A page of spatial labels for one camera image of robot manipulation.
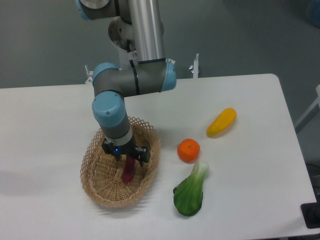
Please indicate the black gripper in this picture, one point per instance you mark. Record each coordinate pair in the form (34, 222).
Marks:
(141, 154)

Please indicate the purple sweet potato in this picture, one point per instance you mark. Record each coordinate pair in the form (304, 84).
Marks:
(128, 172)

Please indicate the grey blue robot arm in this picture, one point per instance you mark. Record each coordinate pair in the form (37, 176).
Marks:
(140, 31)

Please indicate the woven wicker basket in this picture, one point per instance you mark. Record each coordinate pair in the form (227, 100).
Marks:
(101, 174)

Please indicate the orange tangerine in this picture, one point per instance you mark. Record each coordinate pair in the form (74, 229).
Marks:
(188, 150)

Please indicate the green bok choy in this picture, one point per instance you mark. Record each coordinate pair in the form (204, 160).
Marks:
(188, 195)

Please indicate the yellow corn cob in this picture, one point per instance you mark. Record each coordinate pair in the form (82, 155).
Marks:
(224, 120)

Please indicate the black box at edge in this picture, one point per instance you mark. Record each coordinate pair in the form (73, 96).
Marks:
(311, 215)

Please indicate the white furniture leg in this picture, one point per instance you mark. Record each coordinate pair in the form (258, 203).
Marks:
(309, 113)

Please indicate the white metal base frame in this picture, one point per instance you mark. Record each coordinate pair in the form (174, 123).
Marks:
(194, 69)

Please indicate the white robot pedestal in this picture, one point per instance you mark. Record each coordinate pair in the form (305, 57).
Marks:
(122, 36)

